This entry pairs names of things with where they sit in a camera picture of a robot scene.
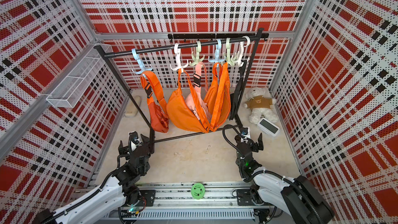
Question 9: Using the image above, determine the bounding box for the dark rust orange bag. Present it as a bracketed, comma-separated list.
[140, 71, 169, 133]

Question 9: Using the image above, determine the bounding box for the orange sling bag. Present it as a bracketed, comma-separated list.
[204, 63, 231, 131]

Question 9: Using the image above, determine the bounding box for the orange bottom bag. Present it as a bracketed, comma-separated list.
[167, 71, 210, 133]

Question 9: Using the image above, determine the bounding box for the pink sling bag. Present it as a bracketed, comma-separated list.
[185, 62, 211, 121]

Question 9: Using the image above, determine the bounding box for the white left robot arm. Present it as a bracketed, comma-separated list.
[32, 130, 154, 224]

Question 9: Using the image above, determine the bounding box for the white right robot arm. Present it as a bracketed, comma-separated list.
[222, 124, 335, 224]

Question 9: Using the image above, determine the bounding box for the white hook far right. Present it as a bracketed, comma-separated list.
[234, 36, 251, 67]

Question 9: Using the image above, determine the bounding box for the white hook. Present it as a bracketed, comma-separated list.
[234, 36, 251, 67]
[170, 43, 189, 72]

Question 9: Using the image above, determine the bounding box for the light blue hook far left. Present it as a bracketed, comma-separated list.
[131, 49, 153, 75]

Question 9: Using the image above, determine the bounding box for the pale green hook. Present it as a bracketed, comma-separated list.
[224, 38, 236, 67]

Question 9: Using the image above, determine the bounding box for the light green hook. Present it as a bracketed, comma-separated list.
[189, 40, 205, 66]

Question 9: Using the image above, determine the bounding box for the white digital clock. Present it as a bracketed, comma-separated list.
[257, 118, 280, 137]

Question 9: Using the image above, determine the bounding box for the beige glasses case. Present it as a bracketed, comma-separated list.
[124, 95, 142, 118]

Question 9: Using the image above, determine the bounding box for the white teddy bear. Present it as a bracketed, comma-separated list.
[243, 87, 279, 124]

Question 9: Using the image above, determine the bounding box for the green round disc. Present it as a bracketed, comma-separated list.
[191, 183, 205, 200]

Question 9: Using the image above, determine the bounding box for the black metal clothes rack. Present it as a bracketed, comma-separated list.
[94, 27, 267, 155]

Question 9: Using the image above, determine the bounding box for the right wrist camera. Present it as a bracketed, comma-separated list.
[240, 127, 251, 140]

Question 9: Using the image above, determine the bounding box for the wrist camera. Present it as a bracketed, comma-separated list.
[240, 127, 251, 140]
[129, 131, 141, 152]

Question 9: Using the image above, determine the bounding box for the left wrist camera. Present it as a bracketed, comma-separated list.
[129, 131, 141, 152]

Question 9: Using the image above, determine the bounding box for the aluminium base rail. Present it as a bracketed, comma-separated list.
[147, 185, 244, 207]

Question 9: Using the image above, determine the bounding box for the white wire basket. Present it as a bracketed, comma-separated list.
[46, 44, 105, 108]

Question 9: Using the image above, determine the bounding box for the black wall bracket strip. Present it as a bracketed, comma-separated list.
[167, 32, 256, 39]

